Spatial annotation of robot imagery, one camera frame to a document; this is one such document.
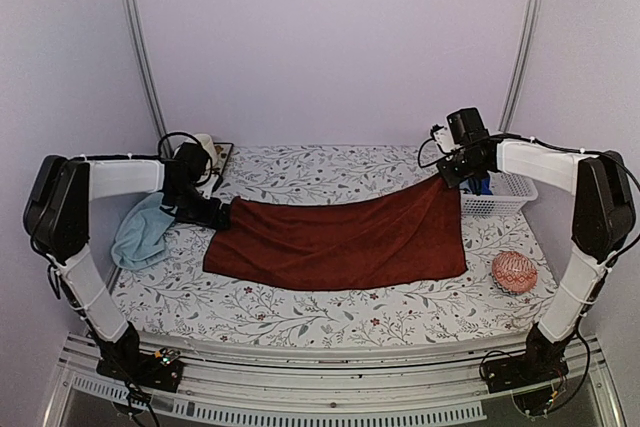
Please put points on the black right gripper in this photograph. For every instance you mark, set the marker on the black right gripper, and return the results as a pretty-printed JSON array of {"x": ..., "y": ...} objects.
[{"x": 451, "y": 177}]

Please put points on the white perforated plastic basket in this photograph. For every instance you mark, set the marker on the white perforated plastic basket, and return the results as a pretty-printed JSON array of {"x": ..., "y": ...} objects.
[{"x": 500, "y": 195}]

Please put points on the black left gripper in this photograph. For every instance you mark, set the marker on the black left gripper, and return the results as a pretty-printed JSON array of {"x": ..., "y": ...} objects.
[{"x": 209, "y": 218}]

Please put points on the aluminium frame post right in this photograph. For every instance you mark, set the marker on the aluminium frame post right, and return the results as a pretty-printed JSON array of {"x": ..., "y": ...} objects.
[{"x": 530, "y": 19}]

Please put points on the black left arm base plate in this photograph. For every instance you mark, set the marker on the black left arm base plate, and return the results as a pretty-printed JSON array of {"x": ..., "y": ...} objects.
[{"x": 161, "y": 370}]

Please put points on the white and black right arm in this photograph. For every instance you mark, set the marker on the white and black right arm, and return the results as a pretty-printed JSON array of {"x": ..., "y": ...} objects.
[{"x": 603, "y": 216}]

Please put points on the dark red towel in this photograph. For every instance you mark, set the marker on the dark red towel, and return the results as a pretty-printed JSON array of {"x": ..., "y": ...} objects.
[{"x": 410, "y": 235}]

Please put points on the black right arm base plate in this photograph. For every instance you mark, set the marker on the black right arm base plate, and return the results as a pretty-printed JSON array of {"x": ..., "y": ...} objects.
[{"x": 502, "y": 371}]

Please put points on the aluminium frame post left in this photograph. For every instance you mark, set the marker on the aluminium frame post left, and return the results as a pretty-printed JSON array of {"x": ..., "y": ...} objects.
[{"x": 134, "y": 22}]

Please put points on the aluminium frame post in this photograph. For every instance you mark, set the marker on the aluminium frame post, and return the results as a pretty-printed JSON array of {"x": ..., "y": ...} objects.
[
  {"x": 530, "y": 19},
  {"x": 134, "y": 22}
]

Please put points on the light blue towel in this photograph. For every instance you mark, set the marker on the light blue towel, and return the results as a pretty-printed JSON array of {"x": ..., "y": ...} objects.
[{"x": 139, "y": 241}]

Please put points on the blue object in basket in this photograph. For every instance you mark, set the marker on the blue object in basket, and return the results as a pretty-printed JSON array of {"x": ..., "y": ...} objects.
[{"x": 477, "y": 187}]

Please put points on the aluminium front rail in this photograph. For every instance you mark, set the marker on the aluminium front rail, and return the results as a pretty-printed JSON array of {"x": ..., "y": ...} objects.
[{"x": 226, "y": 384}]

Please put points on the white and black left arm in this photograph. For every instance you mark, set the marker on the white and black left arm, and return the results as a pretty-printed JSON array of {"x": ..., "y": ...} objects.
[{"x": 57, "y": 221}]

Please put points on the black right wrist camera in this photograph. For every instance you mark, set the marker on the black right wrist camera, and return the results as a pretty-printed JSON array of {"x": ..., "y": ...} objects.
[{"x": 466, "y": 126}]

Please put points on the floral dark-rimmed tray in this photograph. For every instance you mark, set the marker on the floral dark-rimmed tray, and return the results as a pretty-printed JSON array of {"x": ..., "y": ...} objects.
[{"x": 212, "y": 179}]

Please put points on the cream ribbed ceramic mug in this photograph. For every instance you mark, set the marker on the cream ribbed ceramic mug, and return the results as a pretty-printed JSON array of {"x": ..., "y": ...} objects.
[{"x": 207, "y": 143}]

